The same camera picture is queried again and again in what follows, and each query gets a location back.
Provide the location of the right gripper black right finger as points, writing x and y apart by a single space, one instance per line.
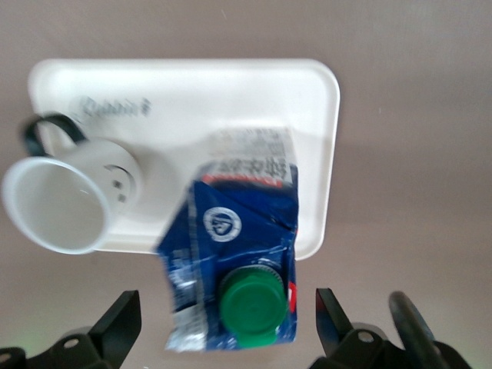
338 338

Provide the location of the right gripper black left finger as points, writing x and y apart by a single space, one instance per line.
111 338

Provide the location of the blue milk carton green cap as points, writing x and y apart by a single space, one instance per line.
238 215

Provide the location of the cream tray with rabbit print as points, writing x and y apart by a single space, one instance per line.
230 96

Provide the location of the brown table mat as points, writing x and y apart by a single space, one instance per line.
403 153

